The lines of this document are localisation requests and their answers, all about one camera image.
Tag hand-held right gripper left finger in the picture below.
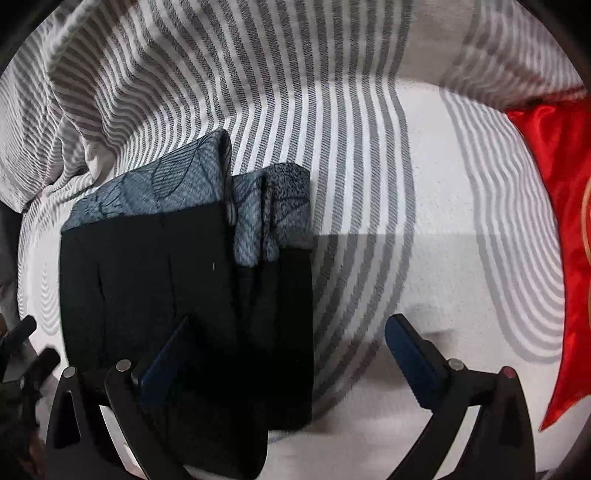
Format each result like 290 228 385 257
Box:
44 316 204 480

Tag red satin cloth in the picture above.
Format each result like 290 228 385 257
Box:
503 98 591 433

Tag grey striped white bed sheet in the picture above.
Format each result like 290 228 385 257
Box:
0 0 591 480

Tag black pants with blue waistband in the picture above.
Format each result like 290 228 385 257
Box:
59 129 315 479

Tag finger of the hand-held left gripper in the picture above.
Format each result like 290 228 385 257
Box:
19 348 61 394
0 316 38 357

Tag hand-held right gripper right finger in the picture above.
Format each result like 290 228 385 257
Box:
385 314 537 480

